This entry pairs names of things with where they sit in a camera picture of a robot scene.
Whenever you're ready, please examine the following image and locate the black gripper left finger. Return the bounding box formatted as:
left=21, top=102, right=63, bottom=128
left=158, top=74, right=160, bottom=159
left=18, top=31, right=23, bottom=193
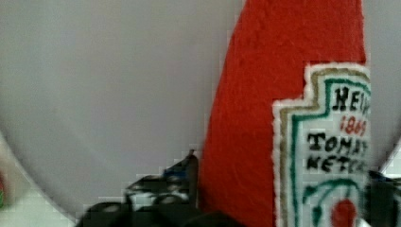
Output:
left=76, top=151, right=245, bottom=227

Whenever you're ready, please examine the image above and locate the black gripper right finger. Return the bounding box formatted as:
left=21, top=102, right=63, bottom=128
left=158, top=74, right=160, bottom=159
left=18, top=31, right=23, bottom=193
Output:
left=363, top=170, right=400, bottom=227

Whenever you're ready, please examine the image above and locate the red plush ketchup bottle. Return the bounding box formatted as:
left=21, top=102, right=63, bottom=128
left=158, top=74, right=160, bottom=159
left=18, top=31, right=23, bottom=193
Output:
left=200, top=0, right=372, bottom=227

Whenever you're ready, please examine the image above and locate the lavender round plate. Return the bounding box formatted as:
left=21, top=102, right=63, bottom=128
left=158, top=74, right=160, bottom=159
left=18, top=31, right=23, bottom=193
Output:
left=0, top=0, right=401, bottom=218

